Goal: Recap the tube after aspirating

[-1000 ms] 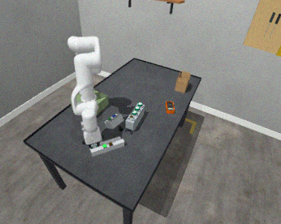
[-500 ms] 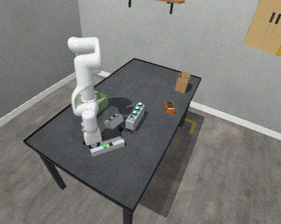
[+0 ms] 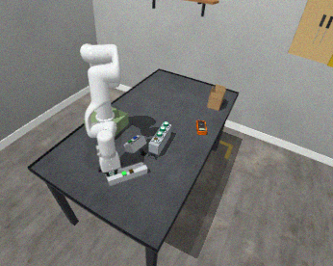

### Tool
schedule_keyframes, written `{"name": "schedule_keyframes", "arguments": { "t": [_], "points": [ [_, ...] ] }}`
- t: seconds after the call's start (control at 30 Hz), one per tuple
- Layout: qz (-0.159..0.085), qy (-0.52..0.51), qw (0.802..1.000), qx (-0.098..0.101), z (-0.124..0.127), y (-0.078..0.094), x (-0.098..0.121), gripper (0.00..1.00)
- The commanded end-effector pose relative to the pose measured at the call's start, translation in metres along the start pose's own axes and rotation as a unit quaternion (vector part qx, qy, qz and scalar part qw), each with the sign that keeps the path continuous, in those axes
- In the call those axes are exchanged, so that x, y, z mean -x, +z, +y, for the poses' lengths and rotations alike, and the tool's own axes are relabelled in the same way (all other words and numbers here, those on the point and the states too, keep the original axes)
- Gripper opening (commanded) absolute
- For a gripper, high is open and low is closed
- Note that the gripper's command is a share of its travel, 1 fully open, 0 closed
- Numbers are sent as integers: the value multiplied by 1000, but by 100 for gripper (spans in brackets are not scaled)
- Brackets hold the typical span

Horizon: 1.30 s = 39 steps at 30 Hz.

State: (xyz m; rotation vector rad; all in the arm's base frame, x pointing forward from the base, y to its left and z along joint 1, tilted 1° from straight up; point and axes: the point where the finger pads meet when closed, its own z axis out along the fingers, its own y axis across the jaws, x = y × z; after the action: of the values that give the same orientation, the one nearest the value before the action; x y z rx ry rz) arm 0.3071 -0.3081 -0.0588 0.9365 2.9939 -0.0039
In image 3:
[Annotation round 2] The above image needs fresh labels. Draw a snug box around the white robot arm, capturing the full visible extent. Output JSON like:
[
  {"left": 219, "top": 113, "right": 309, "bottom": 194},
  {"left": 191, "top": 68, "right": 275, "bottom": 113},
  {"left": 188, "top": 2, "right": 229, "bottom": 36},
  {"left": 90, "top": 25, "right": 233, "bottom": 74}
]
[{"left": 80, "top": 43, "right": 121, "bottom": 159}]

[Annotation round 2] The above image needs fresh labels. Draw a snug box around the small brown cardboard box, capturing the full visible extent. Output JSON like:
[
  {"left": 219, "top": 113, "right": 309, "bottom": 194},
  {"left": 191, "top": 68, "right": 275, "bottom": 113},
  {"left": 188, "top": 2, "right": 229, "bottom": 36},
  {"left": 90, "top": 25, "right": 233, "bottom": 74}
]
[{"left": 207, "top": 84, "right": 226, "bottom": 111}]

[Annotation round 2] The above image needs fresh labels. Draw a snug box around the light grey panel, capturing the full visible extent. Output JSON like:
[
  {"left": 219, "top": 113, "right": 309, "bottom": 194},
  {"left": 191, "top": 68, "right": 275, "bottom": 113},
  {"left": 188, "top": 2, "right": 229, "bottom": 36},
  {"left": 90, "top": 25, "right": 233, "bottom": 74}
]
[{"left": 107, "top": 162, "right": 147, "bottom": 186}]

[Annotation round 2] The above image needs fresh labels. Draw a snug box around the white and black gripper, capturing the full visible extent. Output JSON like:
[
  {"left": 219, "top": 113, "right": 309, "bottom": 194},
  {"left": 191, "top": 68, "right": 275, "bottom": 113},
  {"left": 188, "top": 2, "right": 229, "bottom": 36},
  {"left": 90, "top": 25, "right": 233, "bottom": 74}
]
[{"left": 98, "top": 153, "right": 123, "bottom": 176}]

